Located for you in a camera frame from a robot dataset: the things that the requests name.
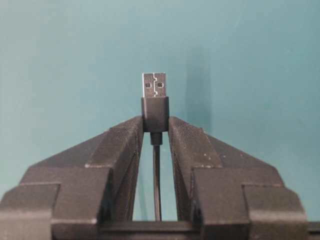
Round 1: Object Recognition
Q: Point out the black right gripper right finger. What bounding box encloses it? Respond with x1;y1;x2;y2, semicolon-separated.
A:
168;117;309;240

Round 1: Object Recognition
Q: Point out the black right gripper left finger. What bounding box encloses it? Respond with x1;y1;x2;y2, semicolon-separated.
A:
0;116;143;240

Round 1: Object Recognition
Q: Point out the black male USB cable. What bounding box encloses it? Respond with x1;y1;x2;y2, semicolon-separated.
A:
139;71;170;222

